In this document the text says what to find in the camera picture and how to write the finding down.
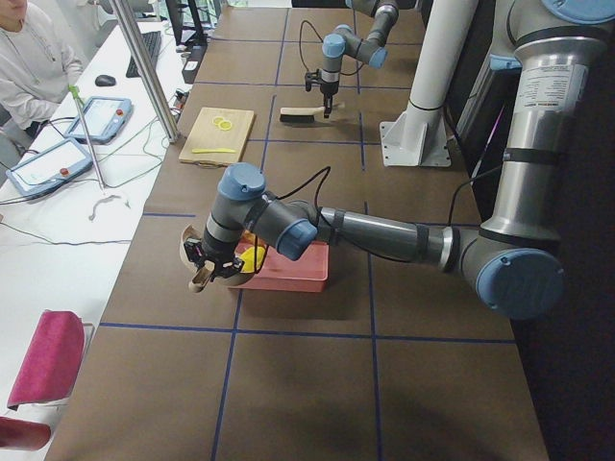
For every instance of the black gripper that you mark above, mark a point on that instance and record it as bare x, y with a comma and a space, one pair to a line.
328, 91
214, 254

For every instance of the yellow potato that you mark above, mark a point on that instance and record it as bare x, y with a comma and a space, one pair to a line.
253, 259

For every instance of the beige hand brush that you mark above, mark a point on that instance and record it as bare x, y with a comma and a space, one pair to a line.
301, 115

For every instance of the brown ginger root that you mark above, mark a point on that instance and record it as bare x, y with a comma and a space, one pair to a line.
248, 237

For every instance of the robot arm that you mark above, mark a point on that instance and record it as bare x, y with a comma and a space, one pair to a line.
510, 260
343, 41

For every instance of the pink plastic bin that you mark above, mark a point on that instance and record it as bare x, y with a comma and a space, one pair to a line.
278, 273

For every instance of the wooden cutting board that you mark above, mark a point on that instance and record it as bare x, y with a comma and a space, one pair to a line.
204, 134

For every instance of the yellow plastic knife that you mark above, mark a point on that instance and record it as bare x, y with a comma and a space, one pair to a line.
202, 151

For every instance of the teach pendant near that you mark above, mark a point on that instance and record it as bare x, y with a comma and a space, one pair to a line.
50, 169

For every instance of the teach pendant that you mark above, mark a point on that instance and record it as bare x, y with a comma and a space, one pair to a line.
50, 169
105, 117

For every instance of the teach pendant far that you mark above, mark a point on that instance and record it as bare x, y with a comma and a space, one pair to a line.
105, 117

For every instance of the magenta cloth on stand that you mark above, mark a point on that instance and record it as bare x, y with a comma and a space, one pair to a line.
53, 359

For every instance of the black computer mouse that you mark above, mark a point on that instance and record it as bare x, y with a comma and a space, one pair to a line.
105, 80

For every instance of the metal rod green tip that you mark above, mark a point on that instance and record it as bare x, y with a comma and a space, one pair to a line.
74, 92

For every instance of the person in white hoodie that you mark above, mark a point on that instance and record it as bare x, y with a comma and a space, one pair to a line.
38, 66

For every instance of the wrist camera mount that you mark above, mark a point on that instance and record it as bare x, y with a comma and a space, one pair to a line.
312, 79
193, 251

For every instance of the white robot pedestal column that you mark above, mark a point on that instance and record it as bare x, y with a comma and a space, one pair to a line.
418, 136

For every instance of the aluminium frame post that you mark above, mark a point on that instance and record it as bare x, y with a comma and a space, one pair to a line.
144, 64

